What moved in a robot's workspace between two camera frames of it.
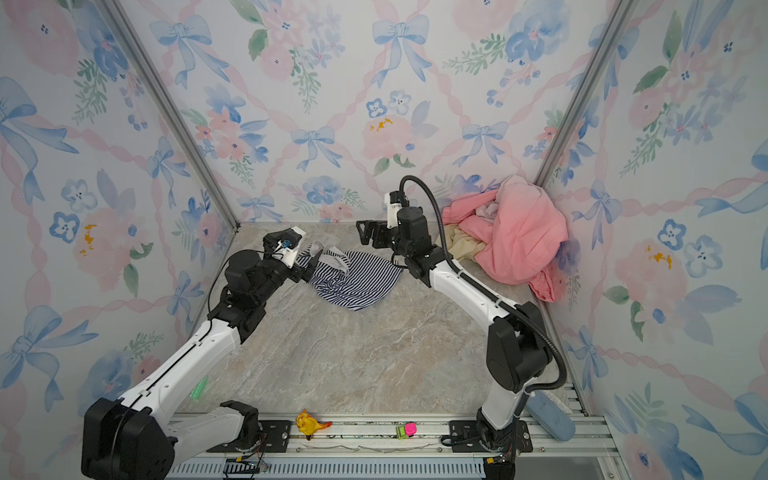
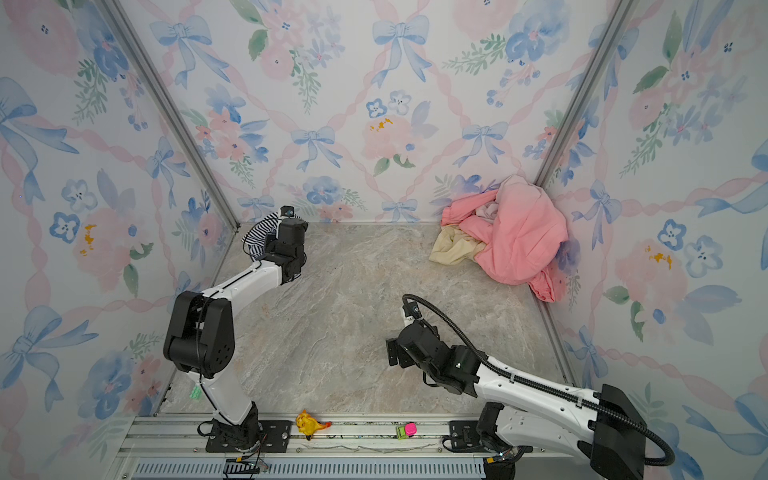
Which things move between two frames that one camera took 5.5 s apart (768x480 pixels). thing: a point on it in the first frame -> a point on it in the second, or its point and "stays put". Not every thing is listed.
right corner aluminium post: x=615 y=23 stays put
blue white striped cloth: x=352 y=279 -> x=256 y=237
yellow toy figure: x=308 y=425 stays put
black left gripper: x=300 y=274 -> x=270 y=245
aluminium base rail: x=564 y=448 stays put
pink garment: x=520 y=229 stays put
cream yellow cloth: x=460 y=243 stays put
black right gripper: x=374 y=227 -> x=402 y=355
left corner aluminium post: x=158 y=83 stays put
